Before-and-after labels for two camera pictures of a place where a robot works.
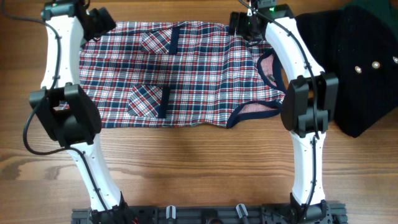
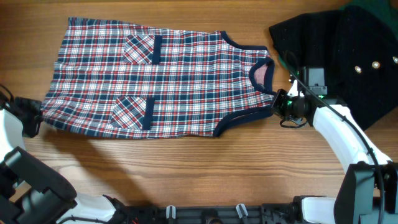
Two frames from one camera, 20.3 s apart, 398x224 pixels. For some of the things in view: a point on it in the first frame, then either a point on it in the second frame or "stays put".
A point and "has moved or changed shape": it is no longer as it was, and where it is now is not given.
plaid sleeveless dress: (159, 74) has moved or changed shape
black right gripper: (239, 28) to (280, 95)
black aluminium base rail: (334, 213) stays put
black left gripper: (106, 22) to (35, 106)
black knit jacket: (354, 43) stays put
